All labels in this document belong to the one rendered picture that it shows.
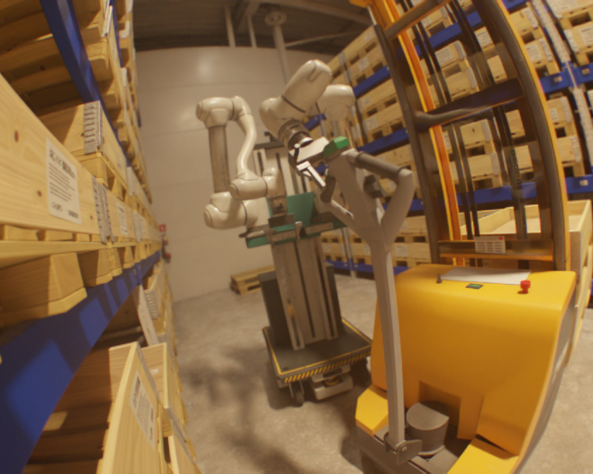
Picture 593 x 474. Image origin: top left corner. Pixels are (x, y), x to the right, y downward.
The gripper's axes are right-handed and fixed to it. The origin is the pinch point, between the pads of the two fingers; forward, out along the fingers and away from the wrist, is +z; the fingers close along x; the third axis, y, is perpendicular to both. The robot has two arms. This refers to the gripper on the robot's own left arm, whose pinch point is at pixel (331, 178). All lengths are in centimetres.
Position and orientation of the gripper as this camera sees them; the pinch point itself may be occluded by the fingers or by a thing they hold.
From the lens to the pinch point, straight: 80.9
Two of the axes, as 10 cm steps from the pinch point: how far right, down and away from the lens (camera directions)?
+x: 8.4, -4.7, 2.6
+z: 5.4, 7.8, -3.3
